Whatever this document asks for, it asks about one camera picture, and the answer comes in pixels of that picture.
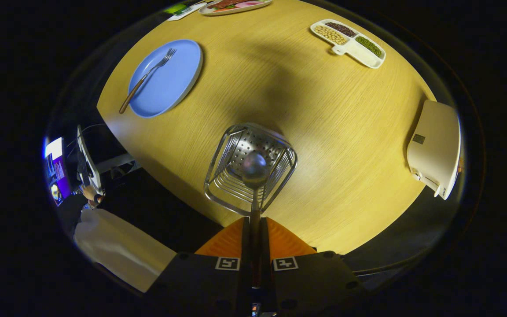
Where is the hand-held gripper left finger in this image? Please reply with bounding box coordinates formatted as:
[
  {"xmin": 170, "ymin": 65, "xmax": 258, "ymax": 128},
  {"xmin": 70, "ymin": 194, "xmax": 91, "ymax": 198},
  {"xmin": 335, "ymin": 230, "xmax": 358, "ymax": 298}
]
[{"xmin": 146, "ymin": 217, "xmax": 250, "ymax": 317}]

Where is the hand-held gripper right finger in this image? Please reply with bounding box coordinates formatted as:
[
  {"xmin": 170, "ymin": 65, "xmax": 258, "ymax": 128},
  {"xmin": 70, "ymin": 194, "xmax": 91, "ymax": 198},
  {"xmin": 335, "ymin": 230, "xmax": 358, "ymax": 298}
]
[{"xmin": 260, "ymin": 217, "xmax": 368, "ymax": 317}]

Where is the metal spoon with wooden handle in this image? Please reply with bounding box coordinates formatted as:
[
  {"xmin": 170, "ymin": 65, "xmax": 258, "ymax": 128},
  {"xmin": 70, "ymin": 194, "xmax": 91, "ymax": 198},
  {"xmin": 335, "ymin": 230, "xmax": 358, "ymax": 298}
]
[{"xmin": 240, "ymin": 151, "xmax": 268, "ymax": 291}]

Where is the metal fork with wooden handle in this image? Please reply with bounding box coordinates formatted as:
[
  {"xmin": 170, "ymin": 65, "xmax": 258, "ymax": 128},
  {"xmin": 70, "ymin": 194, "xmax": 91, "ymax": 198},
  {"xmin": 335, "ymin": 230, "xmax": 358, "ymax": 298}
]
[{"xmin": 119, "ymin": 48, "xmax": 177, "ymax": 114}]

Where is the white cloth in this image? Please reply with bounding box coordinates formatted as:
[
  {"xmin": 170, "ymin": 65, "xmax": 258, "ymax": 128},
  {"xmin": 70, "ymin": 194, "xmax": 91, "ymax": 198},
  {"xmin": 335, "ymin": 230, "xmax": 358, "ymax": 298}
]
[{"xmin": 74, "ymin": 208, "xmax": 177, "ymax": 293}]

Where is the grey metal bar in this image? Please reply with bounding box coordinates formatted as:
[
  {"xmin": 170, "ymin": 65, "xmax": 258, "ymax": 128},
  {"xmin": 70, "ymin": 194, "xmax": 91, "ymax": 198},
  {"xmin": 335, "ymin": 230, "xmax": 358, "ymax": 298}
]
[{"xmin": 97, "ymin": 153, "xmax": 142, "ymax": 174}]

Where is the lit computer screen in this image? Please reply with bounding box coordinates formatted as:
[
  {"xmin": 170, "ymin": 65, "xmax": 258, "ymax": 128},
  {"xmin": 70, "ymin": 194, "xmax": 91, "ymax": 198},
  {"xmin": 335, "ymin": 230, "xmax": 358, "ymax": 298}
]
[{"xmin": 44, "ymin": 137, "xmax": 73, "ymax": 206}]

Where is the cream toaster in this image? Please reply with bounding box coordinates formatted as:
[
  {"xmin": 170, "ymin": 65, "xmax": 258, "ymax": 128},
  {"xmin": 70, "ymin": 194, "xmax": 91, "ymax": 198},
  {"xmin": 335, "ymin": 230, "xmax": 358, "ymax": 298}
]
[{"xmin": 407, "ymin": 100, "xmax": 462, "ymax": 200}]

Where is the blue plate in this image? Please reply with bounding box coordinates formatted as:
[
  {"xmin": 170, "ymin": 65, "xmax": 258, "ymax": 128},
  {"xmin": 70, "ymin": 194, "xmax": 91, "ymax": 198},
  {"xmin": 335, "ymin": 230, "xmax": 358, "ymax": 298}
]
[{"xmin": 128, "ymin": 39, "xmax": 203, "ymax": 118}]

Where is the white divided dish of beans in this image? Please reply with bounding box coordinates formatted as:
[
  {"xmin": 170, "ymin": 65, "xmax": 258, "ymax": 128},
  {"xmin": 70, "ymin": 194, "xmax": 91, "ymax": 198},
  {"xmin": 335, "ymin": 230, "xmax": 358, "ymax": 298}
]
[{"xmin": 310, "ymin": 19, "xmax": 386, "ymax": 69}]

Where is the white square coaster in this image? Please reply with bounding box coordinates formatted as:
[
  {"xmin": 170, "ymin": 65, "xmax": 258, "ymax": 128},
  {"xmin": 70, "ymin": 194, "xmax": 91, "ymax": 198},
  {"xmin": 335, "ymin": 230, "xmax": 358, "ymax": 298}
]
[{"xmin": 168, "ymin": 4, "xmax": 208, "ymax": 22}]

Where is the green drink bottle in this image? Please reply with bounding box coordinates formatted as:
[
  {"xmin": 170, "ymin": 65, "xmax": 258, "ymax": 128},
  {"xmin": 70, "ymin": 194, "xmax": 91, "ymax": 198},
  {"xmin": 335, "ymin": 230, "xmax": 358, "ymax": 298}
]
[{"xmin": 163, "ymin": 2, "xmax": 188, "ymax": 15}]

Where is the plate of steak and vegetables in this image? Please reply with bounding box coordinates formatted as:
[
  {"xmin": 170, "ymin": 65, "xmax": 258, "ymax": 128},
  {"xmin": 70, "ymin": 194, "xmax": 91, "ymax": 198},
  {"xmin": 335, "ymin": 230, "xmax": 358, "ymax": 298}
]
[{"xmin": 198, "ymin": 0, "xmax": 273, "ymax": 16}]

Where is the metal wire basket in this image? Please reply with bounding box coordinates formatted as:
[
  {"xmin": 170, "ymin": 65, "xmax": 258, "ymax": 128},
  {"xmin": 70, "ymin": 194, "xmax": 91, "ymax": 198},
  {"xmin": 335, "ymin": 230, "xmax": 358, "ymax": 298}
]
[{"xmin": 204, "ymin": 123, "xmax": 298, "ymax": 217}]

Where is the white monitor frame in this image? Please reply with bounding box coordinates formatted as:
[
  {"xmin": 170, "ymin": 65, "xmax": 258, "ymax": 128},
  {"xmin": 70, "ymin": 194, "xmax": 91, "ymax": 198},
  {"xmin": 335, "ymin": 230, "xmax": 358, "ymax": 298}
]
[{"xmin": 77, "ymin": 125, "xmax": 103, "ymax": 194}]

